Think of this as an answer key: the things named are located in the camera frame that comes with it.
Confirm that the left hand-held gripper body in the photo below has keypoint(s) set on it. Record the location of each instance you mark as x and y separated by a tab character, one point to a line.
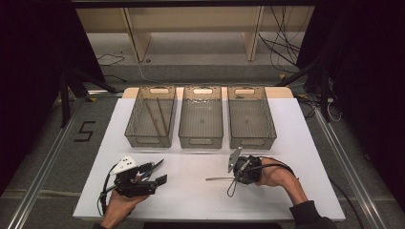
133	187

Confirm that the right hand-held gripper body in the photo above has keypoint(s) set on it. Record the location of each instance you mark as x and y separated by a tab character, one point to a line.
251	170

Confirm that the transparent grey plastic bin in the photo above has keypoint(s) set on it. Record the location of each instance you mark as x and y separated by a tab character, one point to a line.
201	120
140	124
250	120

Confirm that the person's right hand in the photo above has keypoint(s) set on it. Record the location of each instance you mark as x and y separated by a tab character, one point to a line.
272	173

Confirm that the person's left hand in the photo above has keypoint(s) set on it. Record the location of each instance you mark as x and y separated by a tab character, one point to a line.
117	208

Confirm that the black metal stand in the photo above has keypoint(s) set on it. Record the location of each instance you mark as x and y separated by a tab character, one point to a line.
67	95
323	92

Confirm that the black curtain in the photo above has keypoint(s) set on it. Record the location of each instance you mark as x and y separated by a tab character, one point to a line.
28	79
372	79

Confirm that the beige wooden desk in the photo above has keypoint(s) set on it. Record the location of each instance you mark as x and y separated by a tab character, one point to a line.
191	19

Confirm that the short aluminium rail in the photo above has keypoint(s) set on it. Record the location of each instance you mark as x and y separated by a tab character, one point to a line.
105	93

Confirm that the long aluminium floor rail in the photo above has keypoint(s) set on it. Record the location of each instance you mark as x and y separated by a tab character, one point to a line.
41	178
350	171

